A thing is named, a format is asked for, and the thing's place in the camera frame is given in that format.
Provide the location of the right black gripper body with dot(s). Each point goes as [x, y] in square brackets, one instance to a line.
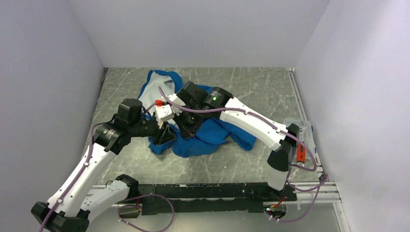
[190, 122]

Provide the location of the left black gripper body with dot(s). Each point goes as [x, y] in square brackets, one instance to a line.
[156, 134]

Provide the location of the blue zip jacket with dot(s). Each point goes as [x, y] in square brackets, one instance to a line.
[212, 133]

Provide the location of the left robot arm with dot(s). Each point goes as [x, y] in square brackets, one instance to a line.
[71, 208]

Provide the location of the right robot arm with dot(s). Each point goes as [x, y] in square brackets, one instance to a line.
[192, 105]

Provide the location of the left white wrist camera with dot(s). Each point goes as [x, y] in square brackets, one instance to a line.
[163, 114]

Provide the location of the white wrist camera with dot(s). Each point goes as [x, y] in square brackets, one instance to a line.
[174, 98]
[163, 114]

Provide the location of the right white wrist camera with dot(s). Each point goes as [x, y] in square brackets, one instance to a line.
[174, 98]

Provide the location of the orange handled adjustable wrench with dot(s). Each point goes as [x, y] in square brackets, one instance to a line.
[300, 155]

